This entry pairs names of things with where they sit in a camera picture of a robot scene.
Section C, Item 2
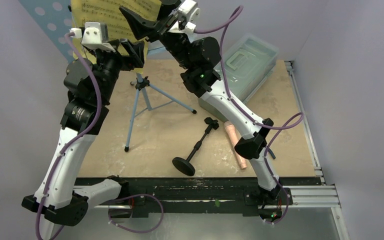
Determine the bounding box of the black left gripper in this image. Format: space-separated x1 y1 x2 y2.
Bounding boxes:
88 38 143 103

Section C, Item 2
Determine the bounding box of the yellow sheet music page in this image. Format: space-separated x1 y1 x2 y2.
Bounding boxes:
70 0 162 75

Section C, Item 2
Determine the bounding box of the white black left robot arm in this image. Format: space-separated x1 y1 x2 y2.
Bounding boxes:
21 39 145 240

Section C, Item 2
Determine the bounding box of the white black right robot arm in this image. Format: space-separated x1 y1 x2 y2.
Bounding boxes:
119 0 281 204

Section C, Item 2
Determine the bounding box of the clear plastic storage box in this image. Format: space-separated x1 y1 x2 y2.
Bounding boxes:
198 33 280 123

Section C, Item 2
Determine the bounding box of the black microphone desk stand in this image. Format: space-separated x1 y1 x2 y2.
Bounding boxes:
171 117 220 177

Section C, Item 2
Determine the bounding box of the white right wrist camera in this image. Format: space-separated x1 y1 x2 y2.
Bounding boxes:
168 0 201 35

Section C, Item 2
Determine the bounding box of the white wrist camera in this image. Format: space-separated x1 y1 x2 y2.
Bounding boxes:
69 22 116 53
168 0 201 35

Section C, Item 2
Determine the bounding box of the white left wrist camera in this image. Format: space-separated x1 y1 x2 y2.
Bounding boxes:
69 22 116 53

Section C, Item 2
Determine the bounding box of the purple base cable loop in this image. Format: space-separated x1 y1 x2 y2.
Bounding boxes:
107 194 165 234

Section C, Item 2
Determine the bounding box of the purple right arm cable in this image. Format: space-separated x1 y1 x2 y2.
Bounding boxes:
193 4 306 186

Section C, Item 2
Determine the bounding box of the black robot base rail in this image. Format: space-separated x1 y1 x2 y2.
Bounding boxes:
74 177 322 220

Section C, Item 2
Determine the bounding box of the aluminium frame rail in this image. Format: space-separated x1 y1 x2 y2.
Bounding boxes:
284 60 342 209

